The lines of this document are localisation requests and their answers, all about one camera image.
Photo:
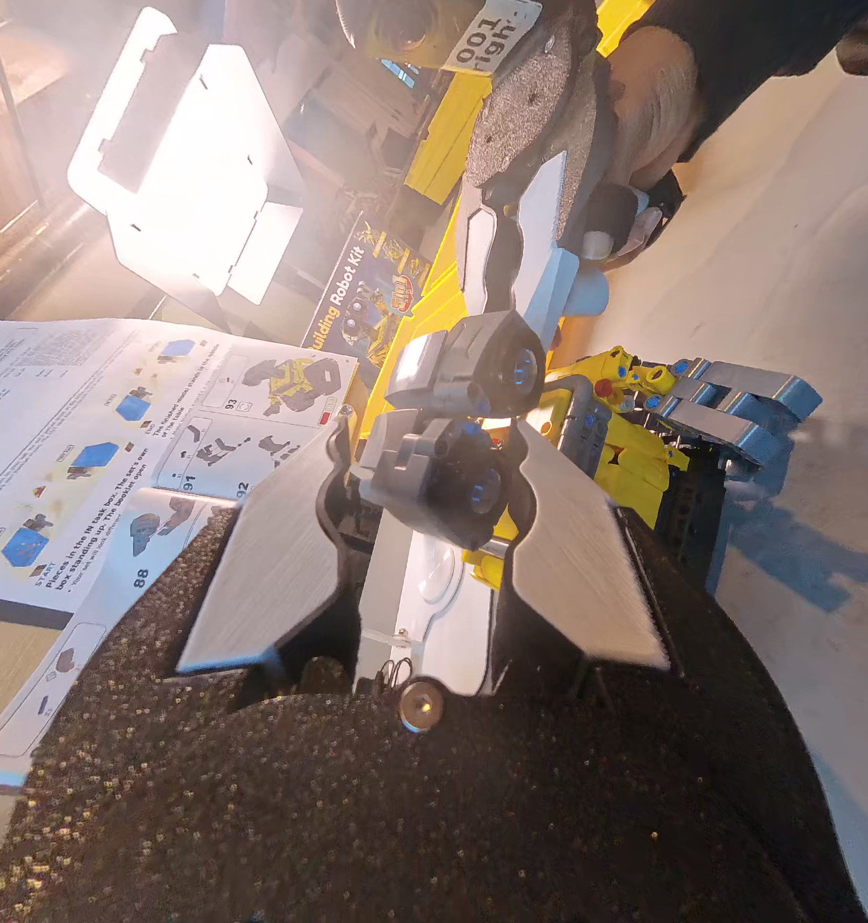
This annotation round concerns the person's right hand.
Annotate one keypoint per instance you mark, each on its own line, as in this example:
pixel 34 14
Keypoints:
pixel 658 116

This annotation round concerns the robot kit box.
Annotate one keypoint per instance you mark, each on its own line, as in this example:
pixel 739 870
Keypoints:
pixel 355 289

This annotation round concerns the bright ceiling light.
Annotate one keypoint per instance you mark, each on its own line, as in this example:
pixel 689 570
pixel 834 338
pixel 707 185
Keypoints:
pixel 189 159

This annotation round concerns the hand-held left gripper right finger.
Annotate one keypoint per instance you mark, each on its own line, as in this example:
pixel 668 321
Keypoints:
pixel 585 577

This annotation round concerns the building instruction booklet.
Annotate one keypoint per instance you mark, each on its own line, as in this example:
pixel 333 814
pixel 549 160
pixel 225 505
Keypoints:
pixel 102 447

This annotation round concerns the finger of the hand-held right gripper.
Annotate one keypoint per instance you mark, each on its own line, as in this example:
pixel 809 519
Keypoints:
pixel 484 267
pixel 557 245

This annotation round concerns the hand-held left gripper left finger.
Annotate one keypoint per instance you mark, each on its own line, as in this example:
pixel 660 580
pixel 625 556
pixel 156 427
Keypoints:
pixel 268 577

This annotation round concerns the yellow tracked toy robot body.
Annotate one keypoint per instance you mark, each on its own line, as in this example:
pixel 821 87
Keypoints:
pixel 636 447

